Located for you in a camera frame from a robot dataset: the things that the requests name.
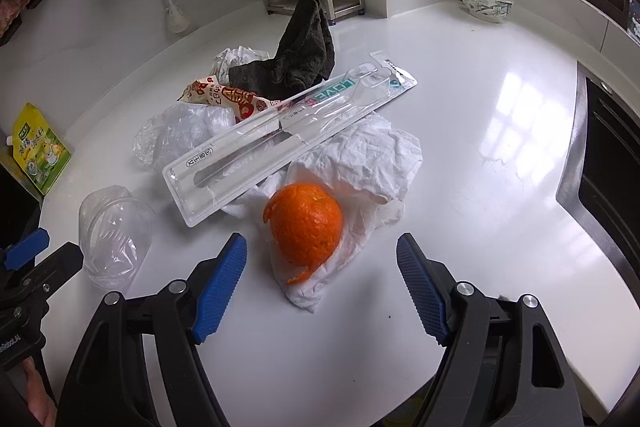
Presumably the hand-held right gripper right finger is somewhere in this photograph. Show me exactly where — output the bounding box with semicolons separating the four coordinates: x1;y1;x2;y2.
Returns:
396;233;586;427

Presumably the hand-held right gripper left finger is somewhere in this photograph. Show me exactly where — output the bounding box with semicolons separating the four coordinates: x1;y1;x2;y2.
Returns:
56;232;248;427

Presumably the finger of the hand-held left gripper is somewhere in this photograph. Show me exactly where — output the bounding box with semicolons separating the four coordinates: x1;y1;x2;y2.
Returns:
0;229;50;273
0;242;84;310

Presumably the clear plastic cup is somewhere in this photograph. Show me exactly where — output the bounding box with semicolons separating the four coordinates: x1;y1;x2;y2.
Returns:
78;185;155;292

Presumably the orange peel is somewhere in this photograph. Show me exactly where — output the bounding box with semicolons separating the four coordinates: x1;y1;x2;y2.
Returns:
262;182;345;286

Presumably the white plastic bag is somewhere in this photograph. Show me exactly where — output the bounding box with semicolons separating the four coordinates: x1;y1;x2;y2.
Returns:
222;112;423;314

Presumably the clear plastic toothbrush package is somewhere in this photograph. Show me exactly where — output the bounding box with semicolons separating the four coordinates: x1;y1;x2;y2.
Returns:
162;51;418;228

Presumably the clear plastic bag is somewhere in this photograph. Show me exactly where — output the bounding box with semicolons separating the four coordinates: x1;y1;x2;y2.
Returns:
132;102;236;168

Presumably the red and white snack wrapper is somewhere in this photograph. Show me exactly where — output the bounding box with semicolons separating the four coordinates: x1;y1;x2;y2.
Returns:
179;77;282;122

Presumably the person's left hand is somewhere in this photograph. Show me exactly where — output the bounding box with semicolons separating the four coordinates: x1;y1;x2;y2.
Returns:
17;354;57;427

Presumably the yellow green seasoning pouch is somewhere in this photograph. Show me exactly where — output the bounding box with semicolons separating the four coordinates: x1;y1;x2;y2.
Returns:
0;103;72;196

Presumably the crumpled white printed paper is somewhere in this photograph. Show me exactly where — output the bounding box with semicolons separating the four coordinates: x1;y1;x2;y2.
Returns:
207;47;272;80

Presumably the dark grey cloth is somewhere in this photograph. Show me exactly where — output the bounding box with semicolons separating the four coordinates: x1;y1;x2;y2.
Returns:
227;0;336;101

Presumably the white patterned bowl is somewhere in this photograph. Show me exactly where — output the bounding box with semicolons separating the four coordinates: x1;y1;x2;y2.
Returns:
459;0;515;25

